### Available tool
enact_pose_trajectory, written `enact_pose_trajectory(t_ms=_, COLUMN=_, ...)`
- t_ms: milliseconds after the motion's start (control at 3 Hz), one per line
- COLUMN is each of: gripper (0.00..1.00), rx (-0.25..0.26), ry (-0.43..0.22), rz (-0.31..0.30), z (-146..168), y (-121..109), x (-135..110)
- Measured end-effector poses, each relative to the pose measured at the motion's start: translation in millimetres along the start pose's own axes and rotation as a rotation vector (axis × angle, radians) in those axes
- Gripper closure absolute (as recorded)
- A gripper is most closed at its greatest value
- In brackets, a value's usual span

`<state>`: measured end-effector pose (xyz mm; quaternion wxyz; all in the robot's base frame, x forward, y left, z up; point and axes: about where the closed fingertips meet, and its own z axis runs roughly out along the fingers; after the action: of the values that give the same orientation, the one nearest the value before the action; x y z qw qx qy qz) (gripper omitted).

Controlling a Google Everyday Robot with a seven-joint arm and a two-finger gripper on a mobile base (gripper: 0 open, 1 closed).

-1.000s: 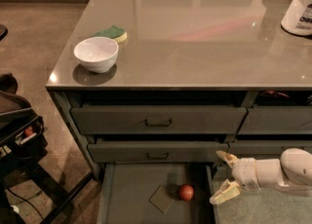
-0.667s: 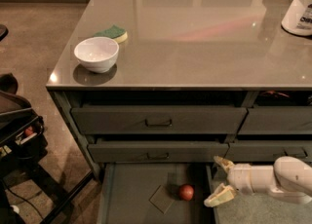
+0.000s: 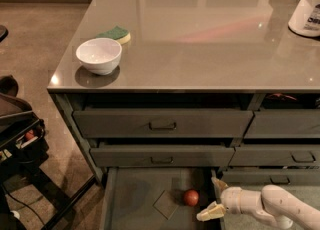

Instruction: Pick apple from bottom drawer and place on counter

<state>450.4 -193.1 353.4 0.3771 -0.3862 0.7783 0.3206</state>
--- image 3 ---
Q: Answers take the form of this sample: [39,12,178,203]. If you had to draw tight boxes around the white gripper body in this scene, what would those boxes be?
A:
[220,187,263,215]

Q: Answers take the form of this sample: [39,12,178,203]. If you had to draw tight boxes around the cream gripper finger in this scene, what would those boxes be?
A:
[196,201,226,222]
[211,177,228,193]

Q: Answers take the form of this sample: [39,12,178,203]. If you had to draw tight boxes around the red apple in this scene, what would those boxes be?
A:
[183,189,199,207]

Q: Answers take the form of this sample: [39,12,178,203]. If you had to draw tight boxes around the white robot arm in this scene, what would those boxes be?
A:
[196,177,320,230]

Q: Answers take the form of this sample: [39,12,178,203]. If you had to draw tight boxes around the bottom right drawer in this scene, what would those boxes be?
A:
[221,169,320,185]

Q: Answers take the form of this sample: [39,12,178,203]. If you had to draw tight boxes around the square tag in drawer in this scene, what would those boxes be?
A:
[153,190,179,220]

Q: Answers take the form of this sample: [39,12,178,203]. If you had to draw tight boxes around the top right drawer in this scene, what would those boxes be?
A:
[245,109,320,139]

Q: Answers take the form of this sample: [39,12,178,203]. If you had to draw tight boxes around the middle right drawer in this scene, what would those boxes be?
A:
[229,144,320,167]

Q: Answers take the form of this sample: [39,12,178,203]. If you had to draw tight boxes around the open bottom left drawer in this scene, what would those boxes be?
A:
[99,168,222,230]

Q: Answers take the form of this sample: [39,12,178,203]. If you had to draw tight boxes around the middle left drawer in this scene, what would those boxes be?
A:
[90,145,234,167]

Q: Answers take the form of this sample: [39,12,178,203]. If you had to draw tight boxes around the grey drawer cabinet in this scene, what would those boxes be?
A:
[48,0,320,230]

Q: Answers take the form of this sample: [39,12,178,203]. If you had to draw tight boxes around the top left drawer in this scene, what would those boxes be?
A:
[73,108,253,138]

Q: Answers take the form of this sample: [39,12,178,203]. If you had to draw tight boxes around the white ceramic bowl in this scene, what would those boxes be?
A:
[76,38,122,75]

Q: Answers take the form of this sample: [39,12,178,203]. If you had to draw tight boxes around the green yellow sponge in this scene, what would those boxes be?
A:
[97,26,131,45]

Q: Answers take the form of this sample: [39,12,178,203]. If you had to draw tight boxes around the white plastic canister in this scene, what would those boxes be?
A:
[288,0,320,37]

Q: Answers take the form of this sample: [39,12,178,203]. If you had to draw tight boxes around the black cart with items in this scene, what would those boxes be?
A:
[0,75,96,230]

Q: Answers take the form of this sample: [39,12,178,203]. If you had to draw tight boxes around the black cable on floor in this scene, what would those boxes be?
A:
[1,185,46,227]

